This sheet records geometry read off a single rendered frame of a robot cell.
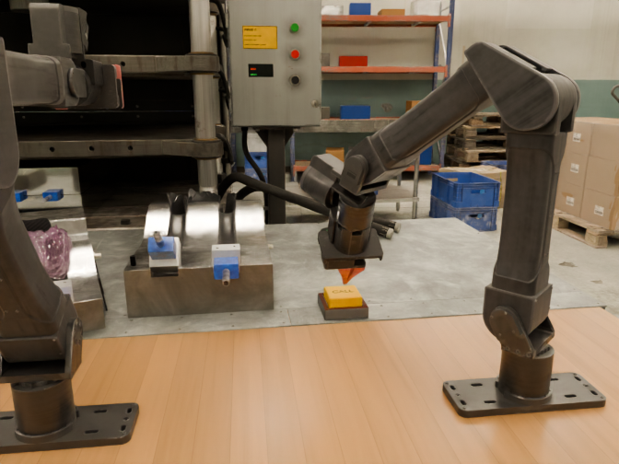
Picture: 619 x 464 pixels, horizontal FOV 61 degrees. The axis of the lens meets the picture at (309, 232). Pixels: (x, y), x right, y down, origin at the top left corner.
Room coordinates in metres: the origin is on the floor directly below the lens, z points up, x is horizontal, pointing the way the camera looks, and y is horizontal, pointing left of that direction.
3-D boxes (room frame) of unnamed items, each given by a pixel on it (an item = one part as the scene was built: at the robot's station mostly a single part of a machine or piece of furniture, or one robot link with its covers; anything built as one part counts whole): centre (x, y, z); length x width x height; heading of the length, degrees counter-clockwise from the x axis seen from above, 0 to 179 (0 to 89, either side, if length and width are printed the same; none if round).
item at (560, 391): (0.61, -0.28, 0.84); 0.20 x 0.07 x 0.08; 97
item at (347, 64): (7.18, -0.75, 1.14); 2.06 x 0.65 x 2.27; 92
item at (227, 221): (1.11, 0.24, 0.92); 0.35 x 0.16 x 0.09; 8
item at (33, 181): (1.84, 0.89, 0.87); 0.50 x 0.27 x 0.17; 8
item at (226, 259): (0.86, 0.14, 0.89); 0.13 x 0.05 x 0.05; 8
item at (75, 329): (0.55, 0.32, 0.90); 0.09 x 0.06 x 0.06; 97
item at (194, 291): (1.12, 0.23, 0.87); 0.50 x 0.26 x 0.14; 8
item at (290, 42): (1.85, 0.12, 0.74); 0.31 x 0.22 x 1.47; 98
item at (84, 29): (0.81, 0.35, 1.25); 0.07 x 0.06 x 0.11; 97
